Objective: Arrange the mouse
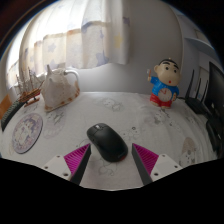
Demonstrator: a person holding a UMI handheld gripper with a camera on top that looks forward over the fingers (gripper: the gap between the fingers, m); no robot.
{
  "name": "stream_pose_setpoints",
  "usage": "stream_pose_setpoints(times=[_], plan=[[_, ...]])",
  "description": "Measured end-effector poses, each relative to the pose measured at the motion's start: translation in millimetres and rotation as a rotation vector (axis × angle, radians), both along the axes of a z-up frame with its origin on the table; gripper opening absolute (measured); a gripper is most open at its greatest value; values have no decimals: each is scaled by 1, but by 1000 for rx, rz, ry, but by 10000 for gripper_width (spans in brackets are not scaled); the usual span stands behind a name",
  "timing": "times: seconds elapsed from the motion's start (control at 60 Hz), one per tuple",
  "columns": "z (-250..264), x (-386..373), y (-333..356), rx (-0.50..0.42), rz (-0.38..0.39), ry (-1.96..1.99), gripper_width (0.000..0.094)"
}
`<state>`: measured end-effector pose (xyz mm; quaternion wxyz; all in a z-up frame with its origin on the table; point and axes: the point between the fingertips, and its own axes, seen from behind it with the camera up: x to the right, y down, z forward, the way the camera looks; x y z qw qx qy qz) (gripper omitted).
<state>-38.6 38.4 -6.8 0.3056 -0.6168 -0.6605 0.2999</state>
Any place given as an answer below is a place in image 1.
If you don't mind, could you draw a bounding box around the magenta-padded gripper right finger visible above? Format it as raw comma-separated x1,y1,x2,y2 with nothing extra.
131,143,183,186

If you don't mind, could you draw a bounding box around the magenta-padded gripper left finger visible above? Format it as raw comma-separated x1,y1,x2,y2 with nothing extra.
42,143,92,186

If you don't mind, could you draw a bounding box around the black computer mouse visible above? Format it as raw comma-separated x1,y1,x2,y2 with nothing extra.
86,122,129,163

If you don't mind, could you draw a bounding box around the round purple printed mouse pad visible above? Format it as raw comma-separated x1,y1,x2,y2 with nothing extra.
11,112,44,155

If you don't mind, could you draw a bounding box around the white cartoon-print tablecloth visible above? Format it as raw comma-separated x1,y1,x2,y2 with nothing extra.
0,91,218,191

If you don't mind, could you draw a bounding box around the large white conch shell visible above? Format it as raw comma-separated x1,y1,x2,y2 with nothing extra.
40,64,81,113

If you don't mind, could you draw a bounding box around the black router with antennas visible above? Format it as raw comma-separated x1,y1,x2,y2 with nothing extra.
184,69,211,115

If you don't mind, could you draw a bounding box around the cartoon boy figure clock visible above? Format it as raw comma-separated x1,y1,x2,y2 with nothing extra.
146,58,182,109

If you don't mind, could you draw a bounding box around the wooden model sailing ship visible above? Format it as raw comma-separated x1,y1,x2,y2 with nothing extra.
15,66,44,107

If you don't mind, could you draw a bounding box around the white star-print curtain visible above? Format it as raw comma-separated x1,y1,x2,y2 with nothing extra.
6,0,131,89

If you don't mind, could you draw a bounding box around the white wall shelf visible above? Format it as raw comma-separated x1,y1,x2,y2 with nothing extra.
184,36,218,58

